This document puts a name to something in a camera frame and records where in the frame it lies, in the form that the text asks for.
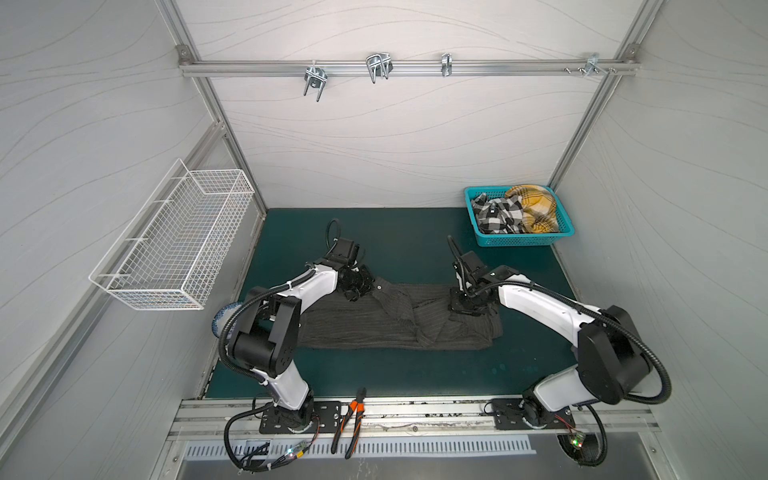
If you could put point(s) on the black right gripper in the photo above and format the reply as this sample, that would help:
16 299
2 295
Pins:
466 298

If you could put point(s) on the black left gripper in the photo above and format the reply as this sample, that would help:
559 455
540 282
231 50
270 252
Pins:
368 282

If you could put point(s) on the dark grey striped shirt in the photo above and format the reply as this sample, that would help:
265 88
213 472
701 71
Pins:
397 316

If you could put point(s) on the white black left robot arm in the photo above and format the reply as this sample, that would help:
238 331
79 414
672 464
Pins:
259 337

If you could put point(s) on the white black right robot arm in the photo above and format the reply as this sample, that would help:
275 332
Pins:
608 364

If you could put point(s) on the teal plastic basket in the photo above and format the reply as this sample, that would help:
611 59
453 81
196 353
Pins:
516 240

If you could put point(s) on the black white plaid shirt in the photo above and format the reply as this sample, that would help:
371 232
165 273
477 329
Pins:
496 216

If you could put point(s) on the yellow plaid shirt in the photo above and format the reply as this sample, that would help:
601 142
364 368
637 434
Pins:
538 209

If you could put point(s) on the blue white ceramic bowl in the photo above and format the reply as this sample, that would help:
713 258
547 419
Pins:
222 316

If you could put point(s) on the black round fan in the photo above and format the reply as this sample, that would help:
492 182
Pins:
587 450

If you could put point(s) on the white wire basket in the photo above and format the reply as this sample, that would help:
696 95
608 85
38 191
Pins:
169 255

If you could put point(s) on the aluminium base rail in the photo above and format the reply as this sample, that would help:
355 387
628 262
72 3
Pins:
401 416

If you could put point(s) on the metal wire hook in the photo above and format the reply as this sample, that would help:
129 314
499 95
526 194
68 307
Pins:
379 65

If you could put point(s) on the white slotted cable duct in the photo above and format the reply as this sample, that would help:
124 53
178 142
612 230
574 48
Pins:
374 447

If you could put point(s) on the aluminium horizontal rail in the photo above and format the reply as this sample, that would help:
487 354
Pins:
401 68

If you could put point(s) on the metal bracket with screws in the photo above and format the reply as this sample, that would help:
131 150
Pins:
592 67

